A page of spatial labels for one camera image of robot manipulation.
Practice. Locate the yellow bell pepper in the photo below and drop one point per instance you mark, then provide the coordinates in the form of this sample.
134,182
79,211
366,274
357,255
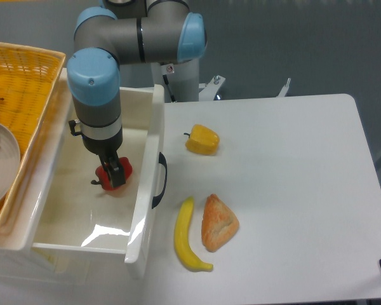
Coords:
202,140

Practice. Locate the yellow woven basket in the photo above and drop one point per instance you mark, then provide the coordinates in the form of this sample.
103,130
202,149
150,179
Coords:
28,76

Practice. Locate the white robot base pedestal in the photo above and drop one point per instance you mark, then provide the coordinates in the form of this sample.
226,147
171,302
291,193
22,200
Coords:
181,82

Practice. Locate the red bell pepper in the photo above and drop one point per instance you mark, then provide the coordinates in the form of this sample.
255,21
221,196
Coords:
106,182

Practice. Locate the black drawer handle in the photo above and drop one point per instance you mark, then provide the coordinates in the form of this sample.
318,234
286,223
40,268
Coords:
162,182

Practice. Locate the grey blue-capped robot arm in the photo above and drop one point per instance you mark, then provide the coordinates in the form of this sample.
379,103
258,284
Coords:
164,33

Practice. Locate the triangular orange pastry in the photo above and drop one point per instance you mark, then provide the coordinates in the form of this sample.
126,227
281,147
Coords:
219,223

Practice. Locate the grey ribbed plate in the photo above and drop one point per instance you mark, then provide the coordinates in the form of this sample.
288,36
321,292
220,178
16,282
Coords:
9,160

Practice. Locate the open white upper drawer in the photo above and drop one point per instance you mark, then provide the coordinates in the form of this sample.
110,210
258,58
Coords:
83,219

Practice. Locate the white table bracket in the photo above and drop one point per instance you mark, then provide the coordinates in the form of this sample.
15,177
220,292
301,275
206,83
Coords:
284,90

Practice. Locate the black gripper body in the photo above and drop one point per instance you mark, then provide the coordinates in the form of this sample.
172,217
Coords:
105,147

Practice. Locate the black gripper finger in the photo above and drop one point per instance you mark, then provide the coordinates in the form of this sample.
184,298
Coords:
115,171
103,168

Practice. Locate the yellow banana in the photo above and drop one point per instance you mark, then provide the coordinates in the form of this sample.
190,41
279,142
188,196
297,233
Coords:
181,239

